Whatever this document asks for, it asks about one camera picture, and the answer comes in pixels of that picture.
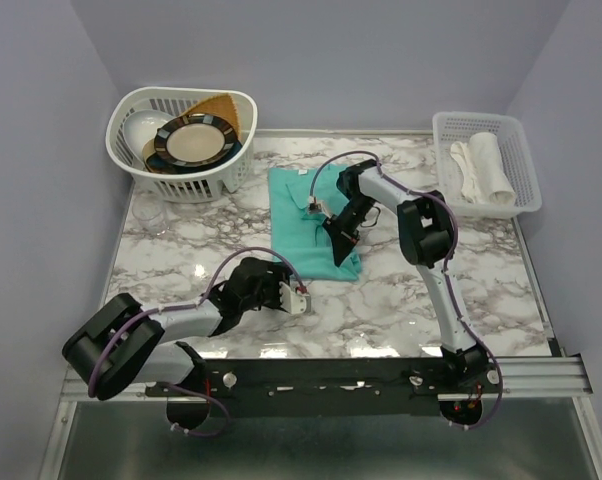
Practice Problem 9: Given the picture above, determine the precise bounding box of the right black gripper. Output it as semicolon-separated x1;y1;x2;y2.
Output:
322;194;375;266

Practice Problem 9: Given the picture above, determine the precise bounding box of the teal t shirt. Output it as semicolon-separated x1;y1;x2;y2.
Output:
268;164;362;282

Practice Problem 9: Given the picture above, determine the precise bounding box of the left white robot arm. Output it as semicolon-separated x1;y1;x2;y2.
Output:
62;257;310;401

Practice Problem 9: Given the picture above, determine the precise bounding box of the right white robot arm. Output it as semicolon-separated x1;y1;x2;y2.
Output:
322;160;503;392

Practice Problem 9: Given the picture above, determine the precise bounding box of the round white dish basket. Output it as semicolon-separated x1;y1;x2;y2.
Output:
105;87;258;203

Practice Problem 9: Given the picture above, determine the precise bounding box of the clear drinking glass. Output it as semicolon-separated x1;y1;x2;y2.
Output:
132;201;169;236

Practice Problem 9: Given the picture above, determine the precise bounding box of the folded white cloth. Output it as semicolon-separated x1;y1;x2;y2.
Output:
449;141;488;204

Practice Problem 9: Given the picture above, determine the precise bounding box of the striped rim beige plate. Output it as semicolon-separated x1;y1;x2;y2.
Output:
153;114;239;167

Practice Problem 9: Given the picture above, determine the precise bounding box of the rectangular white mesh basket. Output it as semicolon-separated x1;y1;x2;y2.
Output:
432;112;542;219

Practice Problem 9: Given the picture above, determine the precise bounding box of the rolled white t shirt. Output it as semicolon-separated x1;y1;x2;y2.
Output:
469;132;516;206

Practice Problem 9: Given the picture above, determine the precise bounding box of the white bowl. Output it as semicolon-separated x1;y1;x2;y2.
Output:
123;109;173;159

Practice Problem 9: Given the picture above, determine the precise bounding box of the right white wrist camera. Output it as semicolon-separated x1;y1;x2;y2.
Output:
305;197;330;222

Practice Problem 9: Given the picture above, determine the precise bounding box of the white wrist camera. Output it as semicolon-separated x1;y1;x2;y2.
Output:
279;282;311;315
305;197;330;222

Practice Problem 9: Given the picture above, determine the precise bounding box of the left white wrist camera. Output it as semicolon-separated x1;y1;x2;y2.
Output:
279;282;311;315

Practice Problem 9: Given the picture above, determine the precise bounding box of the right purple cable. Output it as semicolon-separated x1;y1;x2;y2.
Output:
308;152;505;401

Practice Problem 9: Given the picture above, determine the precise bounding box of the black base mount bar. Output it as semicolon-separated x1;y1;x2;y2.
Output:
145;355;502;419

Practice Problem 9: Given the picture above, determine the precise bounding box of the aluminium frame rail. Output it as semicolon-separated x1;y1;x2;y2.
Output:
63;352;593;400

